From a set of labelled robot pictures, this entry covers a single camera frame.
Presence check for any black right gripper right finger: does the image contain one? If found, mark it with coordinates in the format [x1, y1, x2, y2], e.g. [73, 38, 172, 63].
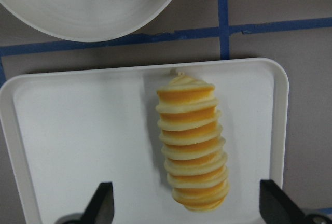
[259, 179, 311, 223]

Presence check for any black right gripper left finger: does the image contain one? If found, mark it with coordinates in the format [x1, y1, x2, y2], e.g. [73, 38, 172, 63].
[81, 182, 115, 223]

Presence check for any striped bread roll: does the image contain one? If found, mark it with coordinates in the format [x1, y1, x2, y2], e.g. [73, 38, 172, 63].
[156, 73, 230, 212]

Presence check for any white round plate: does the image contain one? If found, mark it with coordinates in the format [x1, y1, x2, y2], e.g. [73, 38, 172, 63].
[1, 0, 171, 42]

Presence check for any white rectangular tray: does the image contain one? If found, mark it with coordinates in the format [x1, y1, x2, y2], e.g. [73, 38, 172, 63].
[1, 58, 289, 223]

